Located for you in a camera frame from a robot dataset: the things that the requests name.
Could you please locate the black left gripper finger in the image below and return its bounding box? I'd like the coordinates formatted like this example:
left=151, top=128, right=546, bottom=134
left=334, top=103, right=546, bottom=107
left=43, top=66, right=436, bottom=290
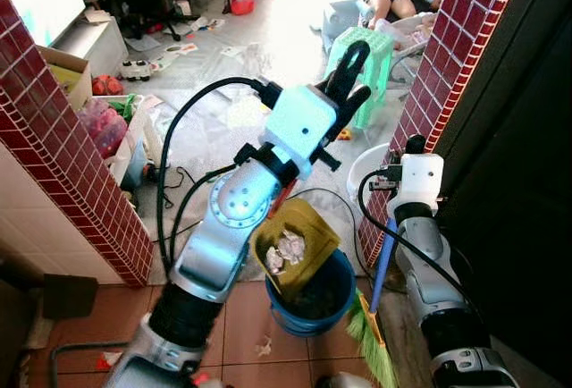
left=338, top=85, right=374, bottom=130
left=335, top=39, right=371, bottom=103

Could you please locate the olive dustpan with red handle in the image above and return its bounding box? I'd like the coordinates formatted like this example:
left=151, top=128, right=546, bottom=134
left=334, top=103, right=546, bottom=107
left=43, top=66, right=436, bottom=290
left=250, top=182, right=342, bottom=298

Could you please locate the white paper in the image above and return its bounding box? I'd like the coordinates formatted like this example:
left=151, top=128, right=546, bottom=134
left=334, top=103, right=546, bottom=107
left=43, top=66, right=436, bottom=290
left=265, top=232, right=307, bottom=274

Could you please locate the green broom with blue handle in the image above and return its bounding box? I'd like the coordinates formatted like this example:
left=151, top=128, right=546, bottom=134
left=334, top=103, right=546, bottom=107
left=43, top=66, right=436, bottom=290
left=347, top=216, right=400, bottom=388

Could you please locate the clear plastic floor sheet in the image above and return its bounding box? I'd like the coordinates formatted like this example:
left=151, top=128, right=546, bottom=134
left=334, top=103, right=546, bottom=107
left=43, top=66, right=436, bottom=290
left=134, top=93, right=403, bottom=277

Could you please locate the mint green plastic stool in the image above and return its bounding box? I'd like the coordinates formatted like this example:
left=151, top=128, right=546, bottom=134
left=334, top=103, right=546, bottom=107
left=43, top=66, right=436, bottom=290
left=324, top=26, right=396, bottom=130

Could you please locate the pale blue plastic container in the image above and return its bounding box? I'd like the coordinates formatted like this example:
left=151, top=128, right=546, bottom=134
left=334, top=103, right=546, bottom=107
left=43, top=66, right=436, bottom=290
left=322, top=0, right=372, bottom=49

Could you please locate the blue plastic bucket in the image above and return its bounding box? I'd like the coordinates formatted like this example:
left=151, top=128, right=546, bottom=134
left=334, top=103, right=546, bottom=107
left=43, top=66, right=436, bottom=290
left=265, top=247, right=357, bottom=337

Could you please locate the white toy car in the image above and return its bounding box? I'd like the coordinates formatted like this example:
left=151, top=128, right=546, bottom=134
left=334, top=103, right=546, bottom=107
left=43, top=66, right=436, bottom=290
left=121, top=59, right=162, bottom=82

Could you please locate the pink plastic bag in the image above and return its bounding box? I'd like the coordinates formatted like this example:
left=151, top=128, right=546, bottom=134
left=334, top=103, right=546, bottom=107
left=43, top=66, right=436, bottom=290
left=79, top=97, right=129, bottom=158

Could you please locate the red round toy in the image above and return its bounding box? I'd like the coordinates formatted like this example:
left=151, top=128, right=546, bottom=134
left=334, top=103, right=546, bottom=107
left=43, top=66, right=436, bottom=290
left=91, top=73, right=124, bottom=97

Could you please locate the white low cabinet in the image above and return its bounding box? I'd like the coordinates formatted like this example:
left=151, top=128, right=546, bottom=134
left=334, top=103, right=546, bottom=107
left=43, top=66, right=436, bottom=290
left=49, top=14, right=129, bottom=78

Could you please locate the brown cardboard box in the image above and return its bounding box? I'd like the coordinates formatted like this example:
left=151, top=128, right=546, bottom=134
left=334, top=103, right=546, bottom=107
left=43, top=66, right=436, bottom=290
left=38, top=46, right=93, bottom=110

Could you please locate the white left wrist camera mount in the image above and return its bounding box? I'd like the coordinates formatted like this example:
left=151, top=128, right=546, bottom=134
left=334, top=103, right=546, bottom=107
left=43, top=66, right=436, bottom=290
left=262, top=84, right=339, bottom=179

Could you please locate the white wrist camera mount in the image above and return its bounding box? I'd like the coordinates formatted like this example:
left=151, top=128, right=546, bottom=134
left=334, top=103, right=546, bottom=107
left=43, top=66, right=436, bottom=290
left=262, top=84, right=339, bottom=179
left=391, top=153, right=445, bottom=219

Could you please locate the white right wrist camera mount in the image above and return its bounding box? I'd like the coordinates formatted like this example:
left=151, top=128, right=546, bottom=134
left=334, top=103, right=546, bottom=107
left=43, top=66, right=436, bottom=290
left=391, top=153, right=445, bottom=219

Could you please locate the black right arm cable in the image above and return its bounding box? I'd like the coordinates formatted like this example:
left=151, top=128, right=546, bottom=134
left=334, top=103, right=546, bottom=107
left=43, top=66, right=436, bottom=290
left=357, top=169, right=484, bottom=317

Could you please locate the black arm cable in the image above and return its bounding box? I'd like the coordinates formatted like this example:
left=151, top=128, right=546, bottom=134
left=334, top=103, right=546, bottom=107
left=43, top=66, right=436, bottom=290
left=156, top=77, right=282, bottom=273
left=357, top=169, right=484, bottom=317

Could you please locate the thin black floor cable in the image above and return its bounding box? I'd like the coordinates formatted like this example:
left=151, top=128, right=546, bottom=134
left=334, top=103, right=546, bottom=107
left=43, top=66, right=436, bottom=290
left=286, top=187, right=360, bottom=264

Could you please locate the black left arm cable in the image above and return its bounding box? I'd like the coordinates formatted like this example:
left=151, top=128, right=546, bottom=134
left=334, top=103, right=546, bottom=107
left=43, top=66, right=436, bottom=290
left=156, top=77, right=282, bottom=273

